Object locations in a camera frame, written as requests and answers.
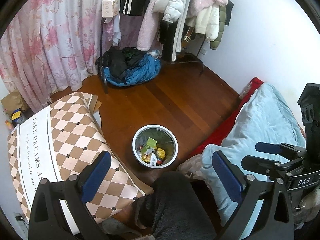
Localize blue white milk carton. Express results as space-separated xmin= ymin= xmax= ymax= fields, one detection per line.
xmin=149 ymin=153 xmax=158 ymax=166

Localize green white tissue box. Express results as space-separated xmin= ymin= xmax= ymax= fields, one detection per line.
xmin=140 ymin=137 xmax=157 ymax=154

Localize yellow panda snack bag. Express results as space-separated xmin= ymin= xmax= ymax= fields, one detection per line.
xmin=156 ymin=147 xmax=166 ymax=161

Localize orange fries snack bag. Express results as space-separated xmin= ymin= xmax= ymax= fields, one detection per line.
xmin=140 ymin=153 xmax=152 ymax=164

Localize white rimmed trash bin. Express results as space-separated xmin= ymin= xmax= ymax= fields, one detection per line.
xmin=132 ymin=125 xmax=178 ymax=169

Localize light blue blanket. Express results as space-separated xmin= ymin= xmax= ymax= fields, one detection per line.
xmin=201 ymin=83 xmax=305 ymax=225

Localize black fleece trouser legs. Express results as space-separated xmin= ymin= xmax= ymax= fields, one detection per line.
xmin=134 ymin=171 xmax=216 ymax=239

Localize black charger plug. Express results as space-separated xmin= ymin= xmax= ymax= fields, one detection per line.
xmin=15 ymin=215 xmax=24 ymax=221

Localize orange bottle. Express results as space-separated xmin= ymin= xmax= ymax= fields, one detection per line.
xmin=5 ymin=120 xmax=14 ymax=131

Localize yellow black box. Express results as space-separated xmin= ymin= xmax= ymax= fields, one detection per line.
xmin=11 ymin=109 xmax=26 ymax=125

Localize brown paper bag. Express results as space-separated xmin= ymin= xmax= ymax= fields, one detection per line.
xmin=1 ymin=89 xmax=29 ymax=116

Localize black clothes rack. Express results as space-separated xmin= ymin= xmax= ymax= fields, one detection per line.
xmin=100 ymin=15 xmax=213 ymax=94

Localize blue and black clothes pile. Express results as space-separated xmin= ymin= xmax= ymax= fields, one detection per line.
xmin=95 ymin=47 xmax=161 ymax=87

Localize pink floral curtain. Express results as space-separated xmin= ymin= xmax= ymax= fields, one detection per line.
xmin=1 ymin=0 xmax=102 ymax=112

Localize cream fleece jacket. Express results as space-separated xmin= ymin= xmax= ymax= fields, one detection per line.
xmin=195 ymin=4 xmax=220 ymax=41

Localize beige hanging tote bag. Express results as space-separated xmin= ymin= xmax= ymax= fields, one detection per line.
xmin=101 ymin=0 xmax=119 ymax=18

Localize white puffer jacket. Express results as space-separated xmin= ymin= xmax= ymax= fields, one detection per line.
xmin=152 ymin=0 xmax=185 ymax=23

